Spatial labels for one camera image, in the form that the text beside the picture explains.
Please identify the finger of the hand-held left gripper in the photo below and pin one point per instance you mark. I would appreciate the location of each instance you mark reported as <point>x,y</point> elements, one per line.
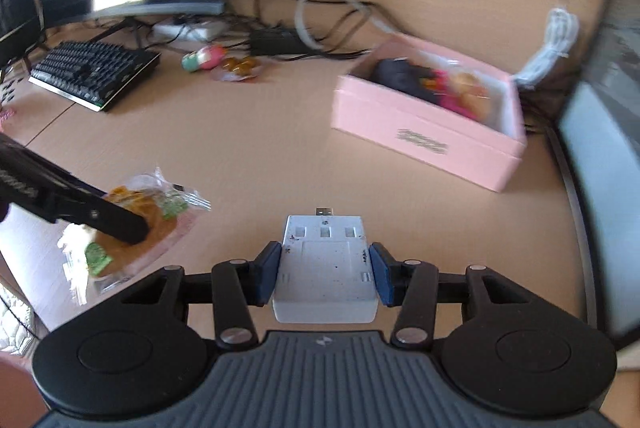
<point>110,218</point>

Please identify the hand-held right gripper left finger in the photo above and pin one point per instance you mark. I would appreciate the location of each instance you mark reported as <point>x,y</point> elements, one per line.
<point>265,273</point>

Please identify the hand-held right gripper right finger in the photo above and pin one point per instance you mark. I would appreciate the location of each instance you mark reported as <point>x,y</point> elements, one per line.
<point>382,278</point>

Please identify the bread packet with green label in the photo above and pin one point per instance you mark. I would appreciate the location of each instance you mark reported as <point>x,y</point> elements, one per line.
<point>162,208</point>

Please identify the white battery charger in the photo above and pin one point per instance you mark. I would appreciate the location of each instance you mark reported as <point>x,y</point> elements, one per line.
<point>325,278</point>

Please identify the pink cardboard box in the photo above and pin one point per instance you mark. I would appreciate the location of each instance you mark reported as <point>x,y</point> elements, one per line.
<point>425,143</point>

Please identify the orange plastic toy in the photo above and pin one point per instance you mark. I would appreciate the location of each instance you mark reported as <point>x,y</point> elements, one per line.
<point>429,84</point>

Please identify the black plush toy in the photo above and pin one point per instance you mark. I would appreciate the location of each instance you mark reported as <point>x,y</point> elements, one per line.
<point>400,76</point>

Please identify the black keyboard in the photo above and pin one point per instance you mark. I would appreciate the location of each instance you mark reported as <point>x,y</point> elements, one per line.
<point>90,68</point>

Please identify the white patterned cloth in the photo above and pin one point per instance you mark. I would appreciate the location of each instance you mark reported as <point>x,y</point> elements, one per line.
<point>12,318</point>

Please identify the pink and green toy figure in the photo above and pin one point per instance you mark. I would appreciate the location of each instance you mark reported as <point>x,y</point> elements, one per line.
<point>202,57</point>

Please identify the packet of brown chestnuts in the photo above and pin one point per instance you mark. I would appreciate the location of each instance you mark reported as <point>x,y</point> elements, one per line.
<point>240,67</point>

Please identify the white power strip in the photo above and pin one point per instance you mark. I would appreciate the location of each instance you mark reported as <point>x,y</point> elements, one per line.
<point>195,31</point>

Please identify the black power adapter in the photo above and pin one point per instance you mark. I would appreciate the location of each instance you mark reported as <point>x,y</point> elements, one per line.
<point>275,41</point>

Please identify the curved monitor with white screen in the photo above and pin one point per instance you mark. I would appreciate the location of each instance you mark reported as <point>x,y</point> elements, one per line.
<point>610,158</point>

